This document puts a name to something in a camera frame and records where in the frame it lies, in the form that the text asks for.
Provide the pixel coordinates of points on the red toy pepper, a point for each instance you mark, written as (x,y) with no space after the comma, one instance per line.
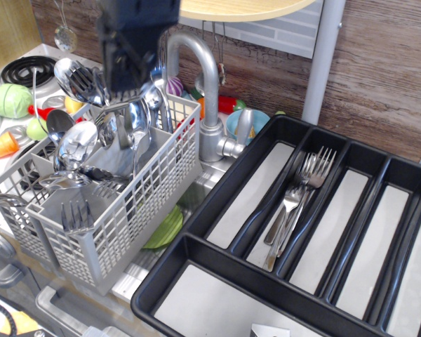
(226,105)

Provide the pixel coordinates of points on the steel spoon back basket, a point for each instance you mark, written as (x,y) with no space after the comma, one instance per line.
(156,107)

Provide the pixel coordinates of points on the purple toy onion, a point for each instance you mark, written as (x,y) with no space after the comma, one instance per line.
(174,86)

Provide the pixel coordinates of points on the steel spoon lying sideways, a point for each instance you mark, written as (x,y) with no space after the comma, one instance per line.
(108,183)

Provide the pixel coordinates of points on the black cutlery tray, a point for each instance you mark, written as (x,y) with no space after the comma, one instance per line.
(352,266)

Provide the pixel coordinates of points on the steel spoon left edge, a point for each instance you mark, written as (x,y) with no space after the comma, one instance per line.
(12,201)

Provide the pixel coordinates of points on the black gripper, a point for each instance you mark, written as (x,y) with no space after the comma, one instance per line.
(129,33)

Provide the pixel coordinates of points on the large shiny steel spoon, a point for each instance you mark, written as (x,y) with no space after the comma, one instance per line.
(75,147)

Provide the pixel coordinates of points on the small steel spoon middle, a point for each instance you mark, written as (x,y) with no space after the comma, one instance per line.
(107,129)

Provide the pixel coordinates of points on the tall steel spoon centre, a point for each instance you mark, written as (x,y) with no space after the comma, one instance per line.
(137,122)

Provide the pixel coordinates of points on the yellow toy bottom left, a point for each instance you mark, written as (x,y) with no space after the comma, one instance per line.
(23,322)

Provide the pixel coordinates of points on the steel slotted spoon back left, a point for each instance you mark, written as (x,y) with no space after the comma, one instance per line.
(83,83)

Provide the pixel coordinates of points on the light green toy apple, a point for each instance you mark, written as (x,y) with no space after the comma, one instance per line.
(36,129)

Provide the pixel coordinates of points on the orange toy carrot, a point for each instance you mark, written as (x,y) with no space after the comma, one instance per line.
(8,145)

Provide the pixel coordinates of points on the grey metal pole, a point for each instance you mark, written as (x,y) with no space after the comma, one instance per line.
(329,27)

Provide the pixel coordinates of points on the black stove coil burner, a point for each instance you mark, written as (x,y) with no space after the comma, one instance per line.
(22,71)

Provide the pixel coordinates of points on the lower steel fork in tray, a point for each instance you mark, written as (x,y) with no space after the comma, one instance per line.
(291,207)

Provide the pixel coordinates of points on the grey plastic cutlery basket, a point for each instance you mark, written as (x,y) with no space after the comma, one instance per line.
(123,223)

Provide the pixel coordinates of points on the upper steel fork in tray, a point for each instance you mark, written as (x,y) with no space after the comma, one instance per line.
(318,168)

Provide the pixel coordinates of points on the green toy cabbage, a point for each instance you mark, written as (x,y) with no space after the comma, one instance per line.
(14,101)

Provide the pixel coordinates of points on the hanging metal skimmer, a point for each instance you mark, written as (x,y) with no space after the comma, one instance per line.
(65,38)

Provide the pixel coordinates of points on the green toy leaf in sink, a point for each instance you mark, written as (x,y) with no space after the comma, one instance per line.
(167,230)

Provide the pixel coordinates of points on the light blue bowl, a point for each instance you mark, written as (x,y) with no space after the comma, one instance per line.
(260,120)

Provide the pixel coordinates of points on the steel fork front basket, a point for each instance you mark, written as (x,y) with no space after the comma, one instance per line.
(76,217)

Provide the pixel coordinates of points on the steel fork in tray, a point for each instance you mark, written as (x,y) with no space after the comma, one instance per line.
(291,207)
(318,168)

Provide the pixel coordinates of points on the dark steel spoon left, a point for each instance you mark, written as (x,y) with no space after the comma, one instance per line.
(58,122)

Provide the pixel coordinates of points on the silver curved faucet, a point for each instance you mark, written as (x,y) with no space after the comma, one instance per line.
(213,143)

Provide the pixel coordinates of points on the steel fork mid basket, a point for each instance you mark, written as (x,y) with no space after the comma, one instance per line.
(118,109)

